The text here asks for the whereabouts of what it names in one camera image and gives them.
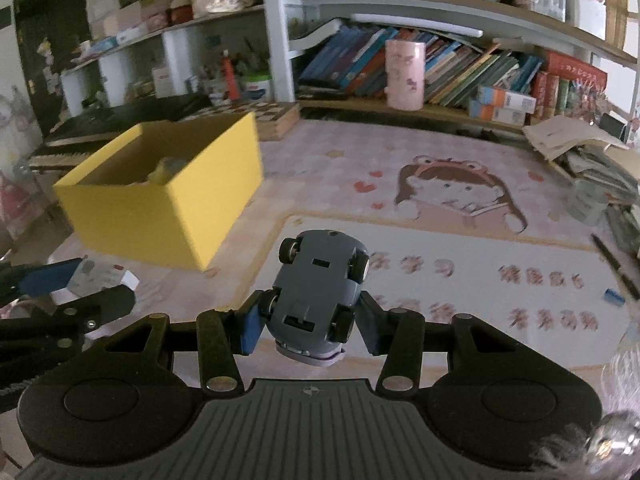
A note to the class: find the white bookshelf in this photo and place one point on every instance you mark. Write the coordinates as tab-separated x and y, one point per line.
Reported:
277	35

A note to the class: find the row of leaning books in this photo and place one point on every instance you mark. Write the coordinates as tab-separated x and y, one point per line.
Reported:
460	72

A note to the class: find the grey toy car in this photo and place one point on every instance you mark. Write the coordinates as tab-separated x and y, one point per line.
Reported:
315	290

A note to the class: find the black pen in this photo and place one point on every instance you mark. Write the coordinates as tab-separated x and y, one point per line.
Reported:
617	267

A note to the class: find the yellow cardboard box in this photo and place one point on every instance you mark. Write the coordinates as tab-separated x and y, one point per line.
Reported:
145	220

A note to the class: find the wooden chessboard box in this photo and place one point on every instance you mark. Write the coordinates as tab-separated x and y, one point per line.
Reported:
260	120

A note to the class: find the small red pot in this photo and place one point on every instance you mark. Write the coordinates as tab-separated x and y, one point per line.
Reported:
180	14

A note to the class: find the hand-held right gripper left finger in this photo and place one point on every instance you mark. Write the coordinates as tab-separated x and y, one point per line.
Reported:
250	332

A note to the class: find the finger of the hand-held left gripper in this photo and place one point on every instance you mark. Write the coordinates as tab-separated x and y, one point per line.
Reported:
45	277
100	304

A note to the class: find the black piano keyboard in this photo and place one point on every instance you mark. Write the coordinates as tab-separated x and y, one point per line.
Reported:
110	122

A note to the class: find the pink printed cup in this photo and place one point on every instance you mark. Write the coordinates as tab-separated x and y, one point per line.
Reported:
405	75

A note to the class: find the orange and white box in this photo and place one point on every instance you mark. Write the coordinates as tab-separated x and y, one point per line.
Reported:
507	97
497	114

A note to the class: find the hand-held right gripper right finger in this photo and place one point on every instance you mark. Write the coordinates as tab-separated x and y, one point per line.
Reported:
372	330

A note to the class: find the white jar green lid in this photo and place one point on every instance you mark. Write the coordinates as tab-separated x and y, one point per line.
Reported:
257	89

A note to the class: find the white pen holder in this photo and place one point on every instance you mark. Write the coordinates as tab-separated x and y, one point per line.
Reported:
587	15

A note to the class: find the stack of worn booklets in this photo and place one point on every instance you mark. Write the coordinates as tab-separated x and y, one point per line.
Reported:
565	135

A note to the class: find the small blue eraser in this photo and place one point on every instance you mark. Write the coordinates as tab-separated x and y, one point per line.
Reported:
614	296

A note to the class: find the silver bell fluffy charm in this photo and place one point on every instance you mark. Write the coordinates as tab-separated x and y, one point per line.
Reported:
612	440

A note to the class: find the thick red book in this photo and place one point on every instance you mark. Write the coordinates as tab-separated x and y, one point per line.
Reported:
575	69

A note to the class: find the stack of yellow books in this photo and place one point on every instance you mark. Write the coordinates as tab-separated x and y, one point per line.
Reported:
616	5

